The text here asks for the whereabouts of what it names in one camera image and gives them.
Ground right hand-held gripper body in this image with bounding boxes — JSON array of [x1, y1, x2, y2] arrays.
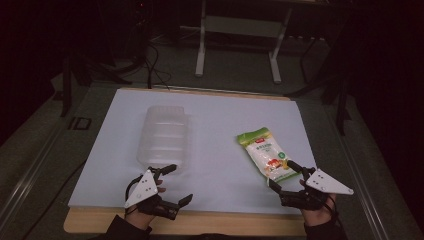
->
[[279, 167, 355, 211]]

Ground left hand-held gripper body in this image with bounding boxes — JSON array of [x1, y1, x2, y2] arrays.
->
[[124, 167, 181, 221]]

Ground clear plastic container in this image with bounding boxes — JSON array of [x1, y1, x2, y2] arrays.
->
[[136, 105, 190, 175]]

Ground green and white snack packet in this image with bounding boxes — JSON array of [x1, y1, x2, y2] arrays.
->
[[236, 126, 303, 184]]

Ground person's left hand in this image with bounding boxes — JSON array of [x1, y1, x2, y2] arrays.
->
[[125, 205, 156, 232]]

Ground person's right hand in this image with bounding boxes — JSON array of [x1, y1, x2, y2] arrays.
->
[[301, 195, 337, 228]]

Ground white table sheet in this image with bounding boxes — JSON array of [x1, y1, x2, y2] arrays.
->
[[67, 88, 318, 216]]

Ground black stand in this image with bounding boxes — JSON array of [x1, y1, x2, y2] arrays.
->
[[328, 74, 353, 137]]

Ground white metal stand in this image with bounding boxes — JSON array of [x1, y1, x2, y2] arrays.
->
[[194, 0, 294, 85]]

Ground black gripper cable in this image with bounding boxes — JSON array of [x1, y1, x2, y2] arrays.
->
[[125, 174, 145, 203]]

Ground metal floor rail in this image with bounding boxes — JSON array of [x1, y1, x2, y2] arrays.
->
[[0, 124, 69, 228], [334, 133, 391, 240]]

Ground small black floor frame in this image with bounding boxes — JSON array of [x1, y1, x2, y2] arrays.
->
[[67, 116, 93, 131]]

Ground black floor cable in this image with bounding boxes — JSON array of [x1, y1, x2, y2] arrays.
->
[[145, 42, 173, 91]]

